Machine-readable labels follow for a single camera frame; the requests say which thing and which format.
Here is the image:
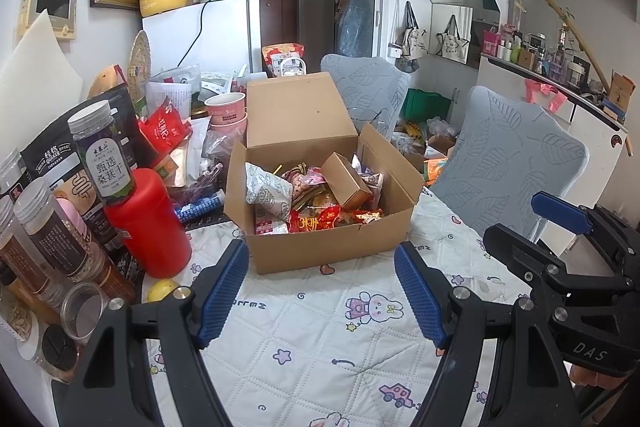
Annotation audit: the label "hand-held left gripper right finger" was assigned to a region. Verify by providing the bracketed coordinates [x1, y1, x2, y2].
[394, 241, 573, 427]

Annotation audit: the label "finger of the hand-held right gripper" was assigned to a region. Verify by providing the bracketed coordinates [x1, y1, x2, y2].
[531, 191, 640, 245]
[482, 223, 636, 294]

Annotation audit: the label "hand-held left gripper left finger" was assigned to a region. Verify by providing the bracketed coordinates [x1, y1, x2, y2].
[62, 239, 250, 427]

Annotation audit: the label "white leaf-print snack packet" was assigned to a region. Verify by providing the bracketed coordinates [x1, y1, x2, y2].
[245, 162, 293, 208]

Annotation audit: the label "red gold-print snack packet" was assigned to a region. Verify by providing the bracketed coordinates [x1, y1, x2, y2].
[289, 206, 386, 233]

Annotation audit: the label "gold box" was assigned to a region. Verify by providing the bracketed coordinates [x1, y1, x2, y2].
[320, 152, 373, 210]

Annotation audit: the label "brown cardboard box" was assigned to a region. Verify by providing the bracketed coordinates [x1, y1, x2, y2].
[223, 72, 426, 276]

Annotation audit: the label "person's right hand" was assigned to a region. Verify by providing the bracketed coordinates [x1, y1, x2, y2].
[570, 364, 633, 390]

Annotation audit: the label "yellow round fruit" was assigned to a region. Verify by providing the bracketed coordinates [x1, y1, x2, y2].
[146, 278, 181, 304]

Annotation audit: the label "white counter cabinet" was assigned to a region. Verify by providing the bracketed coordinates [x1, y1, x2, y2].
[475, 53, 628, 228]

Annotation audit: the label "grey leaf-pattern covered chair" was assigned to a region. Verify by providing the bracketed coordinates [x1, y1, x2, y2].
[429, 86, 591, 243]
[320, 53, 412, 135]

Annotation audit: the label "blue striped tube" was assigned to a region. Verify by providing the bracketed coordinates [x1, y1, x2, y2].
[175, 189, 226, 224]

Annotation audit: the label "red plastic canister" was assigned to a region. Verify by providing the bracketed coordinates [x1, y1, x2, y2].
[105, 168, 193, 280]

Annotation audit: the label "quilted cartoon-print tablecloth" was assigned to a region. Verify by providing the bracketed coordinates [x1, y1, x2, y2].
[137, 187, 546, 427]

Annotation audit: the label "pink ribbon bow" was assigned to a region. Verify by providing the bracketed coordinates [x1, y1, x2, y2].
[524, 79, 568, 112]

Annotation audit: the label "small open cardboard box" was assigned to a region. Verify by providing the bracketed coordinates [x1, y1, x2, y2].
[605, 72, 637, 120]

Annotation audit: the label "clear plastic cup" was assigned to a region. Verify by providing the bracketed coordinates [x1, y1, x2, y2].
[61, 281, 110, 343]

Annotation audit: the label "green plastic crate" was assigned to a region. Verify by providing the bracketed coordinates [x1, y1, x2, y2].
[402, 88, 453, 122]

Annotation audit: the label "clear jar dark label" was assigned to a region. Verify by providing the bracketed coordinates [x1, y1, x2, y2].
[14, 177, 108, 285]

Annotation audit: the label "pink bottle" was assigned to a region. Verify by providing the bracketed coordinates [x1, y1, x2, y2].
[56, 197, 108, 253]

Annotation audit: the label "black round lid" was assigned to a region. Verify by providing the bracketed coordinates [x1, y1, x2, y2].
[40, 323, 81, 373]

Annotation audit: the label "clear jar white label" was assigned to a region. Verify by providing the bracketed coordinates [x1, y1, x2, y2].
[67, 101, 137, 206]

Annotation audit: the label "pink paper bowl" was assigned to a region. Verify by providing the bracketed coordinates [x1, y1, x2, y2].
[205, 92, 248, 130]

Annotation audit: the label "clear jar brown label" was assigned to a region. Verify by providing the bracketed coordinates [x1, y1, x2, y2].
[0, 197, 68, 323]

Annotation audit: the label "bamboo pole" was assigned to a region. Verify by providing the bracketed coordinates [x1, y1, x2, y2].
[492, 0, 633, 155]

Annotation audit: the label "black pouch white print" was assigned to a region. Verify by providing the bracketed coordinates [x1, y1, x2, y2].
[20, 127, 81, 200]

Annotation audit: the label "round woven mat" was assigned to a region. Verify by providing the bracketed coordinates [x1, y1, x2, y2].
[126, 30, 152, 102]

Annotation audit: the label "red and yellow snack bag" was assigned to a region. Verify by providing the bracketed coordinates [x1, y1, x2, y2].
[261, 43, 306, 78]

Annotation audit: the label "white fridge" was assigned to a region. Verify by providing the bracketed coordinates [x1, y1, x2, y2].
[141, 0, 262, 75]

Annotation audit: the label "blue plastic garment cover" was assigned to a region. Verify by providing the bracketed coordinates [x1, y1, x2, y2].
[337, 0, 376, 58]

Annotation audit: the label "brown door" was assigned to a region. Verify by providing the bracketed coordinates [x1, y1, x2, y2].
[245, 0, 300, 48]

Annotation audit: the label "beige tote bag dark straps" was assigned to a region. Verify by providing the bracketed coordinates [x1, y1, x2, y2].
[400, 2, 428, 60]

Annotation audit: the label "beige wall intercom panel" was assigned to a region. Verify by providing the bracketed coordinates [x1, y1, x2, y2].
[17, 0, 78, 42]

